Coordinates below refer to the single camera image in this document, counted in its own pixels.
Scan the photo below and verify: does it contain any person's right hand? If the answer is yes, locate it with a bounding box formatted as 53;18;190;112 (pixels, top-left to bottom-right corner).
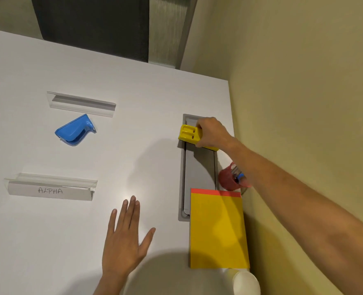
195;117;236;150

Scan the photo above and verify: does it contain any person's left hand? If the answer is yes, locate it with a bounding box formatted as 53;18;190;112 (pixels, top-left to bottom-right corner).
102;195;156;279

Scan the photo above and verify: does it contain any yellow plastic hole punch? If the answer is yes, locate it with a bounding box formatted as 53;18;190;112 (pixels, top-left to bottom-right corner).
178;124;219;152

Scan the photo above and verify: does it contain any person's right forearm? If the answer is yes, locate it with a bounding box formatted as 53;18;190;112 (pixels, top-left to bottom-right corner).
227;139;363;295

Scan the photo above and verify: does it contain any person's left forearm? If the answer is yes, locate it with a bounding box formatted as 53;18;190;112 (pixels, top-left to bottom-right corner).
92;271;130;295

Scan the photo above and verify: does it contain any red pen cup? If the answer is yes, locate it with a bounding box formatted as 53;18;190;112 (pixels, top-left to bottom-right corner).
218;162;251;192

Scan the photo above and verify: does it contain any clear sign holder with label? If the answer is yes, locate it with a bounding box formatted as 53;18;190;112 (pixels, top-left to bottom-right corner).
4;172;98;201

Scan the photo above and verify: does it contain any yellow notepad with red top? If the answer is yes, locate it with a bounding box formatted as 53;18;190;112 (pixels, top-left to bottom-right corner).
190;188;250;270

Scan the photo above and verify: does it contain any white cup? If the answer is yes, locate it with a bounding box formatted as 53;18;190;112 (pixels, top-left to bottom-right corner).
227;268;261;295

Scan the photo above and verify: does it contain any clear acrylic sign holder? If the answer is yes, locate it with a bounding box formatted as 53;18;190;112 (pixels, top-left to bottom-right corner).
47;91;117;118

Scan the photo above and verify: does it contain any dark door panel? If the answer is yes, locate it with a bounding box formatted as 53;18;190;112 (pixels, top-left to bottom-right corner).
30;0;150;63

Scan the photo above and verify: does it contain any grey table cable tray lid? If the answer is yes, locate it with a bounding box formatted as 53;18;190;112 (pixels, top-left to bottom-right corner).
178;113;221;222

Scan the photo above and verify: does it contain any metallic door frame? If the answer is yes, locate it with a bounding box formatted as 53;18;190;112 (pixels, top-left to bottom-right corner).
148;0;198;70

